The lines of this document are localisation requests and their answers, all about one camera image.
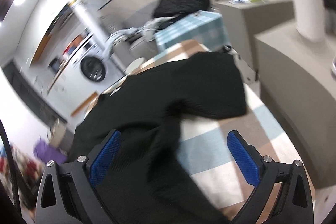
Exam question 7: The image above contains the black knit garment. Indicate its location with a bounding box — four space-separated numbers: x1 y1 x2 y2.
69 52 247 223

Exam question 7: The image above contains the checkered brown blue blanket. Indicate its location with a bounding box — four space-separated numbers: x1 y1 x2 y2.
86 39 316 222

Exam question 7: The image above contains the purple cloth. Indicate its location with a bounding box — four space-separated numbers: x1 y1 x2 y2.
33 140 67 164

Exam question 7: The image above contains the white washing machine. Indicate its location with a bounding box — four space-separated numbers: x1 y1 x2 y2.
72 39 124 93

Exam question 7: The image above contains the beige cabinet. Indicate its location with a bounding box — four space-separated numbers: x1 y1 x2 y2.
255 20 335 189

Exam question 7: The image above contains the white round stool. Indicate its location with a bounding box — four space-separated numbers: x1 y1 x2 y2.
125 57 146 75

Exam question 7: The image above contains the blue checkered cloth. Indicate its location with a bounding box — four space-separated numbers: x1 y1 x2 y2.
155 11 230 52

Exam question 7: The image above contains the black jacket pile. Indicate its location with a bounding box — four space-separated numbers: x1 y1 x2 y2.
152 0 211 18

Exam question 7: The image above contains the white paper towel roll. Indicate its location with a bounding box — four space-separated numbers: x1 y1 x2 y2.
293 0 325 42

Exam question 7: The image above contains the black cable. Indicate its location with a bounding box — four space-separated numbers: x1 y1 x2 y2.
0 120 22 212

